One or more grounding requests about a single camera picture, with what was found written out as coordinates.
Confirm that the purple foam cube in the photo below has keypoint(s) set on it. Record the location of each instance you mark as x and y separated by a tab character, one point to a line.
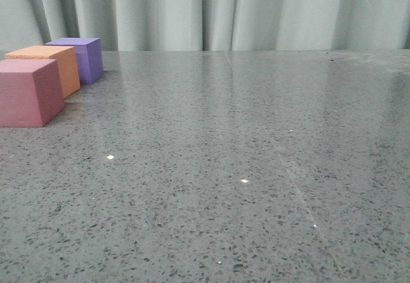
88	55

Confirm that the pink foam cube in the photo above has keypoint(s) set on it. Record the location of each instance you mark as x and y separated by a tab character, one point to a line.
31	92

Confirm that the pale green curtain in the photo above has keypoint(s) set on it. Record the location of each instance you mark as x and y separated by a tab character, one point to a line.
210	25

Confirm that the orange foam cube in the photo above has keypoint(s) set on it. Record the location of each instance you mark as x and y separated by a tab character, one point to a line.
65	57

